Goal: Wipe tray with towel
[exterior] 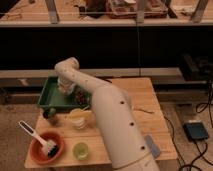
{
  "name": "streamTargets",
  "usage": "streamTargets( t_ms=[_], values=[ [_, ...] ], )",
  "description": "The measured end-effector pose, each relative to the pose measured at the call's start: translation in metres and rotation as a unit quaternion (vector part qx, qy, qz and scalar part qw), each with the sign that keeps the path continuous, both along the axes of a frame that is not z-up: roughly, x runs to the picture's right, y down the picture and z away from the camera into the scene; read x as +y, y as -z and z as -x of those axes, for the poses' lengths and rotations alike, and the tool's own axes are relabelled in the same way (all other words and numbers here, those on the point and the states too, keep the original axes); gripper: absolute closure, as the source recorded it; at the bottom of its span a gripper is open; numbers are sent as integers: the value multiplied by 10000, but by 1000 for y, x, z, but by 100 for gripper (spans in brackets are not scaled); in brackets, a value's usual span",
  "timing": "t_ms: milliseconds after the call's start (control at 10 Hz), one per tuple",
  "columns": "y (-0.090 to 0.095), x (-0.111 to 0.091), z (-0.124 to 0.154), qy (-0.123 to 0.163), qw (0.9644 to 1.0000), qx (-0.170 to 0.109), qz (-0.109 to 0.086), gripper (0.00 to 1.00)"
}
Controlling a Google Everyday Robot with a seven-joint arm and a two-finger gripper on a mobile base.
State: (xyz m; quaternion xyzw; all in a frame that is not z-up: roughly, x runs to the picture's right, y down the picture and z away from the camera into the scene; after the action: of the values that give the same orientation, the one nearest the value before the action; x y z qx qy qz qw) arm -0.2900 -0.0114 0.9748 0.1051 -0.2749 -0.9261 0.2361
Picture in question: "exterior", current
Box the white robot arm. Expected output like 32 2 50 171
55 57 160 171

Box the green plastic tray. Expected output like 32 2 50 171
37 77 90 110

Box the dark brown debris pile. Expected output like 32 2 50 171
74 91 86 104

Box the dark green small object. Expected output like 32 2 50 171
43 108 57 125

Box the small green cup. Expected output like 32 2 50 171
73 142 89 160

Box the white dish brush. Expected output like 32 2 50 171
19 120 58 158

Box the orange bowl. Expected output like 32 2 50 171
29 131 65 165

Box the thin metal utensil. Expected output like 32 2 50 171
132 106 154 114

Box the grey blue sponge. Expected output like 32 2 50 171
145 135 161 158

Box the black foot pedal box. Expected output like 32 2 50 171
183 122 209 141

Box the black floor cable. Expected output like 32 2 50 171
162 83 213 171

